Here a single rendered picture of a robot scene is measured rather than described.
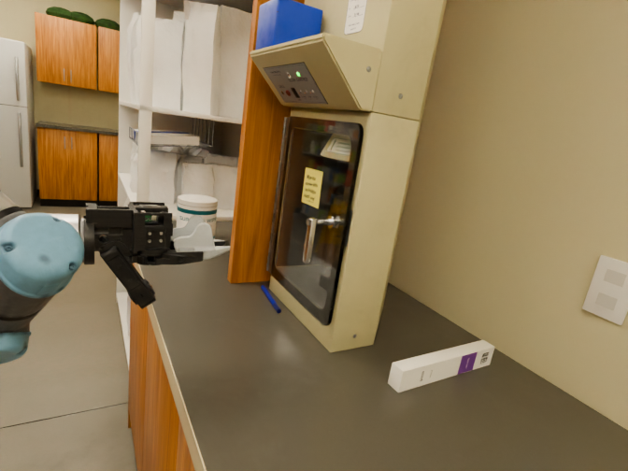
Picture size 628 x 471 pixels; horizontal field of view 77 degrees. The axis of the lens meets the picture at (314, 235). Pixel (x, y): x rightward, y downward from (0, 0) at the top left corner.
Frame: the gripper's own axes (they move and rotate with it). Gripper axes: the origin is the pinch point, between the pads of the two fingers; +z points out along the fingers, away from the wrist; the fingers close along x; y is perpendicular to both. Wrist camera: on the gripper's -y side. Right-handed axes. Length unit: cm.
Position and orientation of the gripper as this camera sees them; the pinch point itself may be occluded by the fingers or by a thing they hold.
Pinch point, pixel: (219, 249)
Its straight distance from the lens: 69.2
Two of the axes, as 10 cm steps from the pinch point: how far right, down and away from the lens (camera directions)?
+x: -4.9, -3.0, 8.2
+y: 1.4, -9.5, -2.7
